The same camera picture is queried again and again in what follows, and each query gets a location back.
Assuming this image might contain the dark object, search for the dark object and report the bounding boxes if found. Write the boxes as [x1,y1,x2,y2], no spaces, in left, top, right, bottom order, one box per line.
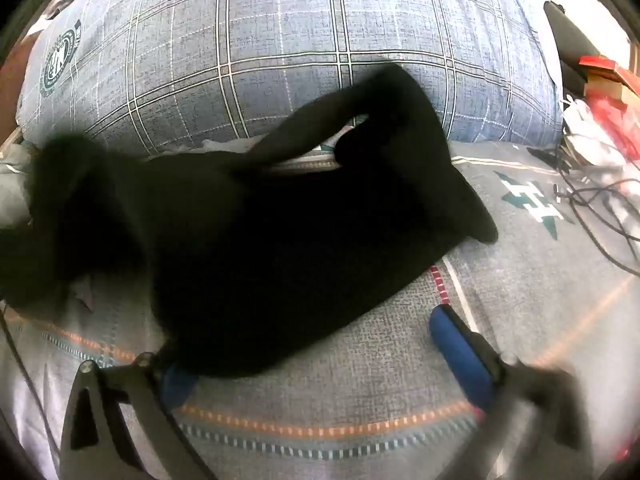
[544,2,601,91]

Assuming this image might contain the red plastic bag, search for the red plastic bag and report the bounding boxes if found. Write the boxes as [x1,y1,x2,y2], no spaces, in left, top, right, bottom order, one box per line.
[587,95,640,161]

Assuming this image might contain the blue plaid quilt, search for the blue plaid quilt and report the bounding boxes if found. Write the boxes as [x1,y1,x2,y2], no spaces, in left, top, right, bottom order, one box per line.
[17,0,563,158]

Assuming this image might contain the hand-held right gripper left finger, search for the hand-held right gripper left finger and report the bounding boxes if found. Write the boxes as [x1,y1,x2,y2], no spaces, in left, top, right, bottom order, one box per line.
[59,352,219,480]

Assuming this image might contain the red flat box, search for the red flat box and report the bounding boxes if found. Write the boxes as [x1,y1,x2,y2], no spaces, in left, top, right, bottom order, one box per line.
[579,55,623,73]

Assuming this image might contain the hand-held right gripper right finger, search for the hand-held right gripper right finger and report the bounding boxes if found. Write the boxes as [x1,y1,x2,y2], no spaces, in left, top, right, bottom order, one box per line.
[429,302,601,480]

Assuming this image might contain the grey printed bed sheet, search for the grey printed bed sheet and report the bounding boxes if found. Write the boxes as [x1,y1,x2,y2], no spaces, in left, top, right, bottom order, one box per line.
[0,140,640,480]

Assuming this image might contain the black pants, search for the black pants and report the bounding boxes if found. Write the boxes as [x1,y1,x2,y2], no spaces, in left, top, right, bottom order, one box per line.
[0,62,500,378]

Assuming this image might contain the thin black cable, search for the thin black cable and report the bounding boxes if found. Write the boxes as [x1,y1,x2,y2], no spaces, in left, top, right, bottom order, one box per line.
[0,305,58,456]

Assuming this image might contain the grey-green cloth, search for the grey-green cloth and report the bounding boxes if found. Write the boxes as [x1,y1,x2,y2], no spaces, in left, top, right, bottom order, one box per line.
[0,147,36,231]

